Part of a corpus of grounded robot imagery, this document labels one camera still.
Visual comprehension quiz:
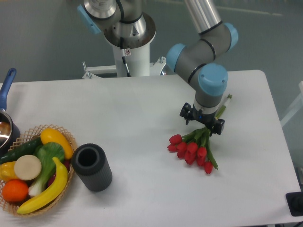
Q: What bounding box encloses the yellow bell pepper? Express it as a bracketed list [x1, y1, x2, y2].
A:
[0, 161, 19, 182]

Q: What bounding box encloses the red tulip bouquet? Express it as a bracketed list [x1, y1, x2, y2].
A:
[167, 93, 233, 175]

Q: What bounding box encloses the dark grey ribbed vase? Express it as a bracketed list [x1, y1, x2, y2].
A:
[71, 143, 113, 192]

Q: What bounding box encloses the red fruit in basket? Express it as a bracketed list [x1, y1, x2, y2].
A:
[47, 160, 70, 187]

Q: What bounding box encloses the black cable on pedestal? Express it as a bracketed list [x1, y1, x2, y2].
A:
[119, 37, 132, 77]

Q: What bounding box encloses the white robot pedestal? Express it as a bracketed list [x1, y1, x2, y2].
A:
[81, 11, 170, 79]

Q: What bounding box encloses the blue handled saucepan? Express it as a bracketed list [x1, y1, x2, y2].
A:
[0, 68, 20, 157]

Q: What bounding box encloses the green bok choy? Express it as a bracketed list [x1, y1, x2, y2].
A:
[28, 142, 65, 197]

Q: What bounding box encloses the orange fruit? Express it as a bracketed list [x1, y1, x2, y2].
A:
[2, 180, 28, 202]

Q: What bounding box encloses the beige round radish slice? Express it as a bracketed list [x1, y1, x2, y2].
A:
[14, 155, 42, 181]

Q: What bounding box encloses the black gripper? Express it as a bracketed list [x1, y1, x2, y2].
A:
[179, 103, 225, 136]

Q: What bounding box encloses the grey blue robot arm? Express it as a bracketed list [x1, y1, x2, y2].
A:
[77, 0, 238, 135]

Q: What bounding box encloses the green cucumber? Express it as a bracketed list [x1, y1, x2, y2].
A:
[0, 137, 42, 165]

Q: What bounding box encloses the black device at edge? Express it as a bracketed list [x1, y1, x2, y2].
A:
[285, 192, 303, 217]

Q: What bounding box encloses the yellow squash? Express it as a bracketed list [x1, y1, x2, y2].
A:
[40, 128, 73, 160]

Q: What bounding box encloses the yellow banana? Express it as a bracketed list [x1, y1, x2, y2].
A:
[17, 157, 68, 215]

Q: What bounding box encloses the woven wicker basket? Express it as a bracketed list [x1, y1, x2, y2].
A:
[0, 124, 76, 218]

